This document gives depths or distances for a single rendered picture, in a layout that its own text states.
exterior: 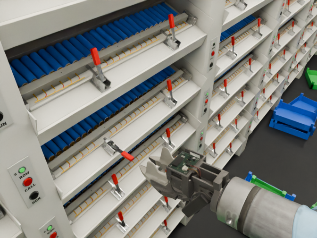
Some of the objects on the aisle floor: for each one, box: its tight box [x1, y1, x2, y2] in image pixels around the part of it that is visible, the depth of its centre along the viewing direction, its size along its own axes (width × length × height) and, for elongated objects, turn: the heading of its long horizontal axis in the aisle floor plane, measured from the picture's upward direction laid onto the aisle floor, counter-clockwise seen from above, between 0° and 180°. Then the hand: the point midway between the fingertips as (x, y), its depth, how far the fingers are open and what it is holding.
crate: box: [250, 175, 287, 197], centre depth 158 cm, size 30×20×8 cm
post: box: [180, 0, 226, 226], centre depth 110 cm, size 20×9×181 cm, turn 51°
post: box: [0, 41, 75, 238], centre depth 67 cm, size 20×9×181 cm, turn 51°
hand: (149, 165), depth 66 cm, fingers open, 3 cm apart
